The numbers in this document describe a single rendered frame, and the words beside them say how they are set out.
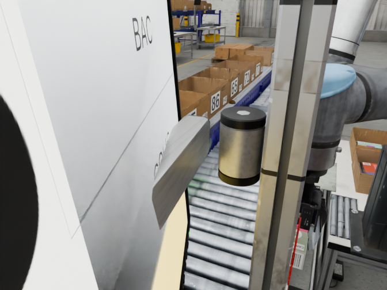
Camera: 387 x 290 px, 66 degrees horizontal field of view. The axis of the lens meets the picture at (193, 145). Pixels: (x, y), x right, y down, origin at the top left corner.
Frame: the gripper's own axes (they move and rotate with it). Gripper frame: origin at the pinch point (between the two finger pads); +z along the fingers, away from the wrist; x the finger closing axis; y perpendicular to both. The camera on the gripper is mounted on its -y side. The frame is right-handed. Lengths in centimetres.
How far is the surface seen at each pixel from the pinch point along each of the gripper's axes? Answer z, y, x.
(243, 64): 4, -221, -75
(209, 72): 4, -179, -92
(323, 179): 30, -84, 6
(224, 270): 30.0, -12.0, -18.7
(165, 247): -29, 40, -8
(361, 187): 28, -79, 22
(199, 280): 30.0, -5.2, -24.5
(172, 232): -28.0, 37.2, -8.9
